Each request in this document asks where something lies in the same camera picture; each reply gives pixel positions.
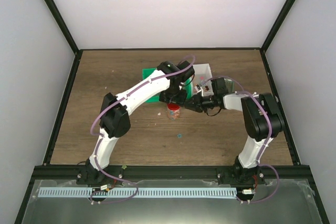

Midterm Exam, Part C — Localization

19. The clear plastic jar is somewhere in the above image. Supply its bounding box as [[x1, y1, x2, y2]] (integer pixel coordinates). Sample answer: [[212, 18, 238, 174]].
[[167, 107, 181, 120]]

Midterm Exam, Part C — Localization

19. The light blue slotted rail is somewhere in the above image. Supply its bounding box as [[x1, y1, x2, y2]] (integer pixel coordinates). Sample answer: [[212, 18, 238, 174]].
[[37, 187, 237, 199]]

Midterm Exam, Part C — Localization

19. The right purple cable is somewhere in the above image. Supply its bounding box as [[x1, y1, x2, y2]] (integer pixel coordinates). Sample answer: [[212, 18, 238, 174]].
[[201, 76, 280, 205]]

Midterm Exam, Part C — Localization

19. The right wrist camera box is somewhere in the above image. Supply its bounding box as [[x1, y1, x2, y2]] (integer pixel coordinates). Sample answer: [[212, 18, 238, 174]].
[[194, 84, 209, 93]]

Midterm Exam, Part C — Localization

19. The purple cable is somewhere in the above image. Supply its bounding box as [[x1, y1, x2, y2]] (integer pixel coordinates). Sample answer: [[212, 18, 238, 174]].
[[201, 76, 280, 205], [89, 55, 196, 205]]

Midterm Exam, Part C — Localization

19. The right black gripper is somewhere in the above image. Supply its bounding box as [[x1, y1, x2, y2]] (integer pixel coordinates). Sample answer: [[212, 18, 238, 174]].
[[183, 93, 217, 113]]

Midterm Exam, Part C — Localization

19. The red jar lid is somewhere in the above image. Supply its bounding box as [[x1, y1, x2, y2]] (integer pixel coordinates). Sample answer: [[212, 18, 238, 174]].
[[167, 103, 180, 111]]

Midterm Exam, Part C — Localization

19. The green plastic scoop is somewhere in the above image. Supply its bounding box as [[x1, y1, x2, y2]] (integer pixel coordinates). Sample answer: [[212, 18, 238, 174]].
[[224, 78, 234, 93]]

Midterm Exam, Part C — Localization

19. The black aluminium front beam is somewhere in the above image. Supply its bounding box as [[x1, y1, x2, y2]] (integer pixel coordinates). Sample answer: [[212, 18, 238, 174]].
[[32, 165, 312, 181]]

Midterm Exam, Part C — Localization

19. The green double candy bin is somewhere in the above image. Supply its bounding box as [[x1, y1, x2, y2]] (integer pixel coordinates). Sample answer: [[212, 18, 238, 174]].
[[141, 67, 194, 103]]

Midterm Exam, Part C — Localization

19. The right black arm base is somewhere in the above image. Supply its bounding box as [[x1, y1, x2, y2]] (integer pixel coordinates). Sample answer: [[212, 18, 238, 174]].
[[216, 163, 260, 185]]

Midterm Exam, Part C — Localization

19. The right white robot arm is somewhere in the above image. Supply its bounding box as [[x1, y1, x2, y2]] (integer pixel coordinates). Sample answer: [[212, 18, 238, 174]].
[[183, 77, 285, 184]]

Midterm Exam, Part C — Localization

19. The white candy bin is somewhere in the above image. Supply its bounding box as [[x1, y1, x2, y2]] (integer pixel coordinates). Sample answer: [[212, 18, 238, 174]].
[[192, 63, 214, 97]]

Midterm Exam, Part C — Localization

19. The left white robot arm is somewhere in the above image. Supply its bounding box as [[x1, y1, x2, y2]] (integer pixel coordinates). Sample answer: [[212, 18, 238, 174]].
[[87, 60, 195, 184]]

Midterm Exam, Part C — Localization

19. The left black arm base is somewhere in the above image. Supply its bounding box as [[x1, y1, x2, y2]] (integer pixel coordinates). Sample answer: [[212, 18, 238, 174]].
[[76, 159, 123, 186]]

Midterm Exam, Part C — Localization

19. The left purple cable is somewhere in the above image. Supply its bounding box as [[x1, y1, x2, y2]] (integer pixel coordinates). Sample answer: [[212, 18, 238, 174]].
[[89, 55, 196, 205]]

